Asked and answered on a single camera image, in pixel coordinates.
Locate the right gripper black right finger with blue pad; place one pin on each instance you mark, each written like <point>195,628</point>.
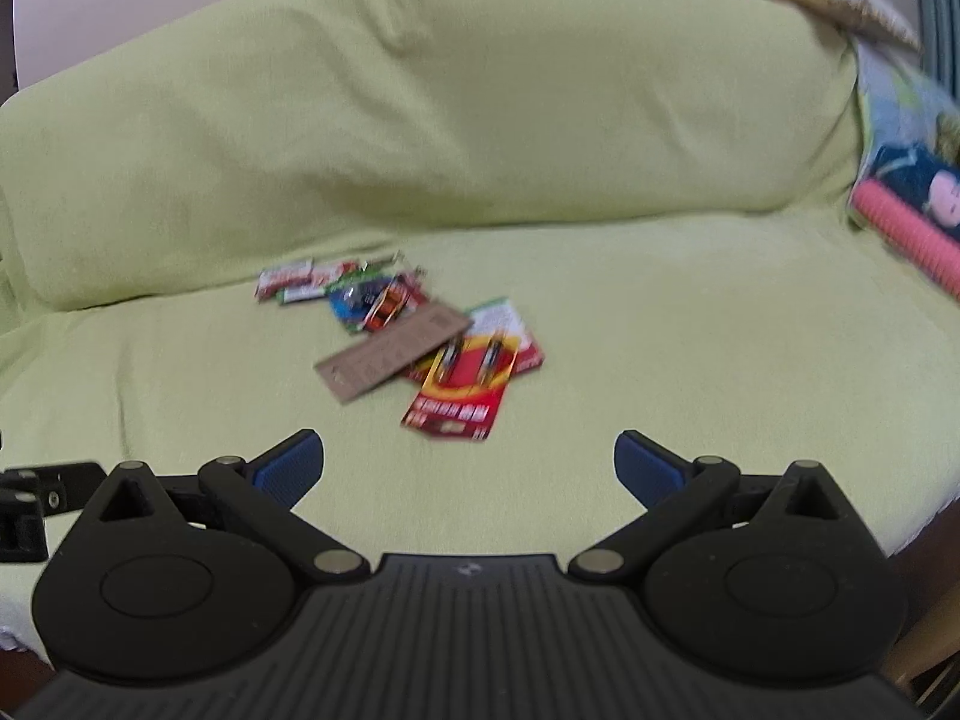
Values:
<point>681,499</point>

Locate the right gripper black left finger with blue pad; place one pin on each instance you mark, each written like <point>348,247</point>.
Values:
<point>255,499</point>

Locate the pink binder clip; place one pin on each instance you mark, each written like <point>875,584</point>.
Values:
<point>412,280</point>

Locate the brown cardboard hang card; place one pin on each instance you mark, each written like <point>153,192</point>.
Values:
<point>357,370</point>

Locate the blue green battery pack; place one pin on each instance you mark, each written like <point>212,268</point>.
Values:
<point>352,303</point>

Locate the white red small card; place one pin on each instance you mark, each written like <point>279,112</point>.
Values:
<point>276,278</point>

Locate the red battery blister pack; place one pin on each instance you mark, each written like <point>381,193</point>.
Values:
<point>461,396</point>

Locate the red toy car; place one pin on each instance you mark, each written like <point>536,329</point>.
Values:
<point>390,302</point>

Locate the silver nail clipper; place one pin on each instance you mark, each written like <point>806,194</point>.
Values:
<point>383,261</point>

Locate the green sofa cover cloth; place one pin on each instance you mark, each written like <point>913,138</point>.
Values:
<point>657,185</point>

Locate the pink ribbed roll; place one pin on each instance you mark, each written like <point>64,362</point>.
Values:
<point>916,238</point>

